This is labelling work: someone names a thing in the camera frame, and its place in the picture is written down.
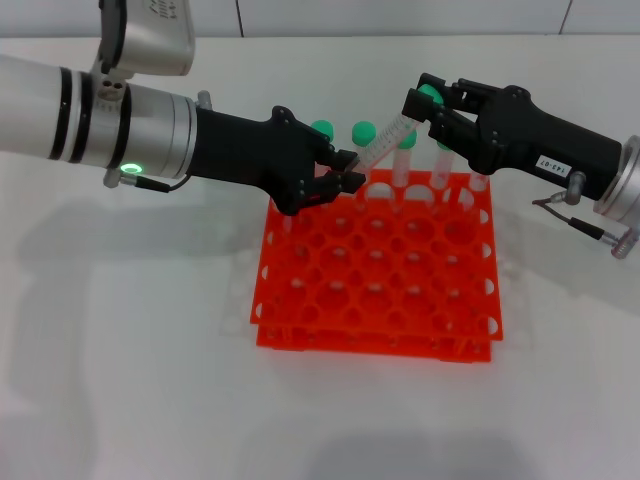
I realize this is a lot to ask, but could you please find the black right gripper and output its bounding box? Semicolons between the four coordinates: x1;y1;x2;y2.
402;73;625;199

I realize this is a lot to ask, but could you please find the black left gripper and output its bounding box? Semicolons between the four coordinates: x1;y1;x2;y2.
192;104;366;216

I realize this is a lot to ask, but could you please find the orange plastic test tube rack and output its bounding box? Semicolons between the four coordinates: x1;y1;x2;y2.
248;167;503;365

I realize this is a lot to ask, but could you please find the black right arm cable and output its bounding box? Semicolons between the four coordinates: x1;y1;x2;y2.
532;171;640;260

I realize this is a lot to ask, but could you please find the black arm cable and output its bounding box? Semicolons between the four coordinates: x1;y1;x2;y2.
119;167;194;194
532;171;640;260

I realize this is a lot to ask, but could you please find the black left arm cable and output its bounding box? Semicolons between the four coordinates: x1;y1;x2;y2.
119;167;194;194

